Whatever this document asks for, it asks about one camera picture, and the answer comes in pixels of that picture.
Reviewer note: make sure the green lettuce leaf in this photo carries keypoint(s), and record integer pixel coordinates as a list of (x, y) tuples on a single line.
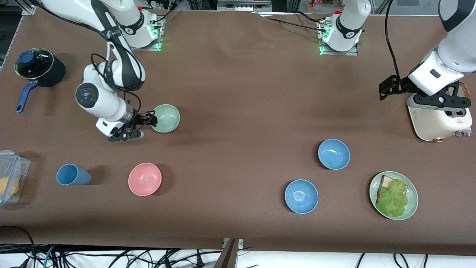
[(394, 199)]

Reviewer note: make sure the blue cup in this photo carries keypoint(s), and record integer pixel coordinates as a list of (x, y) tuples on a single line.
[(70, 175)]

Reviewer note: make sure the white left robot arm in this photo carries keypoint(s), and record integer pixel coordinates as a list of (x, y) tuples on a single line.
[(349, 26)]

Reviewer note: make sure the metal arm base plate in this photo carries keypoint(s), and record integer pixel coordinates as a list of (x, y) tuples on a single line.
[(143, 46), (338, 53)]

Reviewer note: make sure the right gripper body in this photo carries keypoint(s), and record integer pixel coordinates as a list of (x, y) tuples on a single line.
[(138, 119)]

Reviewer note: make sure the blue bowl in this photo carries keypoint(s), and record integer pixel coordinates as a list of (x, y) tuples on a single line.
[(301, 196), (333, 154)]

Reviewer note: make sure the bread slice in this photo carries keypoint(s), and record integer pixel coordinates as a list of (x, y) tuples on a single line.
[(385, 182)]

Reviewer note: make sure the brown table cover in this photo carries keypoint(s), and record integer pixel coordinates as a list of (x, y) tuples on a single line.
[(238, 93)]

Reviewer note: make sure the glass pot lid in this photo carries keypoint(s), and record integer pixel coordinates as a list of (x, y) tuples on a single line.
[(41, 65)]

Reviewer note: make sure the aluminium profile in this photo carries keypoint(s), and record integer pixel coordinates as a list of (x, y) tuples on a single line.
[(29, 11)]

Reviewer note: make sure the green bowl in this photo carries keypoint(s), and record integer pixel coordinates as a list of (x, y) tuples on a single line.
[(167, 118)]

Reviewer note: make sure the green plate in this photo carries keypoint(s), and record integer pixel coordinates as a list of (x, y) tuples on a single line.
[(412, 201)]

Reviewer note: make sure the grey brown post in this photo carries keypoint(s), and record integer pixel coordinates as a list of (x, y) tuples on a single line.
[(227, 258)]

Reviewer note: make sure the pink bowl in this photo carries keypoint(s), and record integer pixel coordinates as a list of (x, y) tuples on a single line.
[(144, 179)]

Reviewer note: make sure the yellow fruit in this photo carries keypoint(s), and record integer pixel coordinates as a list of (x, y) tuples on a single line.
[(7, 188)]

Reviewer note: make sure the white power strip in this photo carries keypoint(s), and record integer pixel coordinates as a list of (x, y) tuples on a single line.
[(160, 4)]

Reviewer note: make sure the cream toaster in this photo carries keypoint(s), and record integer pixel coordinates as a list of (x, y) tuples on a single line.
[(435, 123)]

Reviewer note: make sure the metal bracket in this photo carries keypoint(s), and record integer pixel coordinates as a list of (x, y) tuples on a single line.
[(240, 242)]

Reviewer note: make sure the brown toast slice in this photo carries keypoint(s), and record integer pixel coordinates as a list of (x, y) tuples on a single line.
[(465, 91)]

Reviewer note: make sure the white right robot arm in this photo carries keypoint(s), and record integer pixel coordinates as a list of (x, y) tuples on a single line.
[(93, 98)]

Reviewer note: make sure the clear plastic container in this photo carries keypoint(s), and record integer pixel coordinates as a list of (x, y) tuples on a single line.
[(20, 167)]

